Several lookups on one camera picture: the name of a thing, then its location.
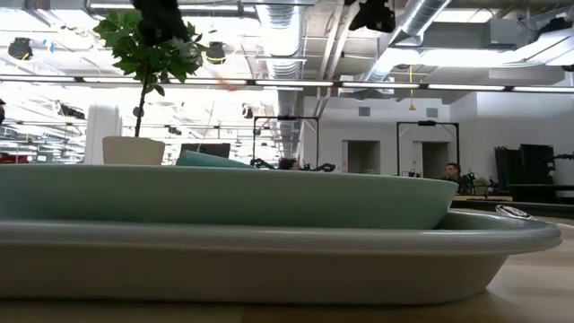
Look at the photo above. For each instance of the silver metal spoon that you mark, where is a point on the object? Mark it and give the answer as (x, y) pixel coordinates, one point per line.
(513, 212)

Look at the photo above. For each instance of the black metal frame stand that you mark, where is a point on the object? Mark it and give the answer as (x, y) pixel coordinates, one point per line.
(428, 123)
(287, 118)

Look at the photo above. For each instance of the black storage cabinet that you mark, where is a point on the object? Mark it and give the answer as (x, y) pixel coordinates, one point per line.
(536, 163)

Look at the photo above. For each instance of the teal plastic cup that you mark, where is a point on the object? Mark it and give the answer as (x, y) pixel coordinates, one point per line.
(202, 159)

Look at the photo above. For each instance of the black ceiling dome fixture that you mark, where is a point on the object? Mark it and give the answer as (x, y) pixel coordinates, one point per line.
(20, 48)
(215, 51)

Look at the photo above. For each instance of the black background robot arm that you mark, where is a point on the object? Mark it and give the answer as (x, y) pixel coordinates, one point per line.
(262, 163)

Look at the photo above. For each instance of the small potted plant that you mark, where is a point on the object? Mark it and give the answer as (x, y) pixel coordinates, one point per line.
(480, 185)

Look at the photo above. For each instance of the seated person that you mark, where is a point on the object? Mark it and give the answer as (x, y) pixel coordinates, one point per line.
(288, 164)

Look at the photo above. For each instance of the slanted silver ceiling duct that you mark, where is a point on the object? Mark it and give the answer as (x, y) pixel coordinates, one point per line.
(421, 18)

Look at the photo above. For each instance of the pale green plate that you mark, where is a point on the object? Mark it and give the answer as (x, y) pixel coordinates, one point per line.
(224, 197)

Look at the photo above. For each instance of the black computer monitor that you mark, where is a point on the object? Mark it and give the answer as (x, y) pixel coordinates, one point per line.
(211, 149)

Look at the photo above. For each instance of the cream plant pot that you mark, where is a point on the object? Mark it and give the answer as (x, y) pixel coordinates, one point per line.
(133, 150)

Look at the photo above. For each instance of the green leafy indoor tree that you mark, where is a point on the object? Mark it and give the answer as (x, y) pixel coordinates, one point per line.
(148, 58)

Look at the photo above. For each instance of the grey oval plastic tray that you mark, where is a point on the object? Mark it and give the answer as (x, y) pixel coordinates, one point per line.
(269, 264)

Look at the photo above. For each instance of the wide ribbed ceiling duct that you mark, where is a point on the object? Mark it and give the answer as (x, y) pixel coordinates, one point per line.
(282, 27)

